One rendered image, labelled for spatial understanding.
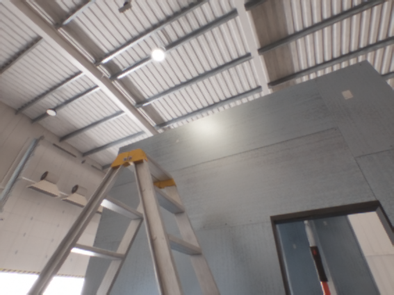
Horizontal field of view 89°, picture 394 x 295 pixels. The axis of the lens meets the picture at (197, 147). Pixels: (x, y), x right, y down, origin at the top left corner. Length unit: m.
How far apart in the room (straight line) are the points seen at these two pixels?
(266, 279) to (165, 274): 0.76
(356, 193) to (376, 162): 0.23
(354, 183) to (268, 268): 0.70
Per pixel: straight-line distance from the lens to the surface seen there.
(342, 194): 1.48
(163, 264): 0.79
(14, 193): 10.85
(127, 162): 1.09
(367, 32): 8.72
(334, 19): 7.85
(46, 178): 10.57
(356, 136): 1.68
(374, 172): 1.56
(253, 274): 1.43
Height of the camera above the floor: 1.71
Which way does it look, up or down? 36 degrees up
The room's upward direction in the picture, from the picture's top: straight up
